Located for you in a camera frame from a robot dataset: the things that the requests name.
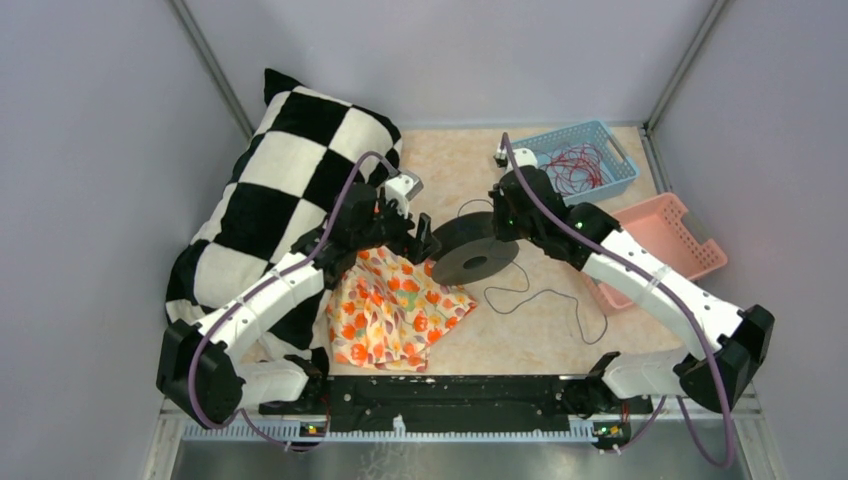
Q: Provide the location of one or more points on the blue plastic basket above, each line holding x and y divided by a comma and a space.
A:
584, 162

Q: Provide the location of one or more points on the black white checkered pillow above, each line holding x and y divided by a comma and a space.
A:
282, 186

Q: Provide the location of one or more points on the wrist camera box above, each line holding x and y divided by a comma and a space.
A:
402, 188
522, 156

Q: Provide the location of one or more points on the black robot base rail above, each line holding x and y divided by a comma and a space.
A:
459, 404

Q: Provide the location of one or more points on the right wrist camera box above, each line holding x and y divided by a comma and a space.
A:
522, 156

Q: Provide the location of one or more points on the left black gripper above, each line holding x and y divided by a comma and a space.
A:
422, 245

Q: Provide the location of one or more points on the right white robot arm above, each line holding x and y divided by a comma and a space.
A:
723, 345

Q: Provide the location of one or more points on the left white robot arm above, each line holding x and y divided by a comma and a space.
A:
199, 367

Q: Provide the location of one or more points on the dark grey cable spool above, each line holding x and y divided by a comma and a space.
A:
469, 251

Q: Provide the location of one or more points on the floral orange cloth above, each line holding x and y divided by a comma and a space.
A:
387, 313

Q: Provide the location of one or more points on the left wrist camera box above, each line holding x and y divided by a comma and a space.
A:
402, 188

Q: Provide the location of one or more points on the pink plastic basket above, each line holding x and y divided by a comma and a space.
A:
668, 230

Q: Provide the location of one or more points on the white slotted cable duct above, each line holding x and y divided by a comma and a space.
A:
293, 431

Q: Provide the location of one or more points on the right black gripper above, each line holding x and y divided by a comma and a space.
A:
499, 202

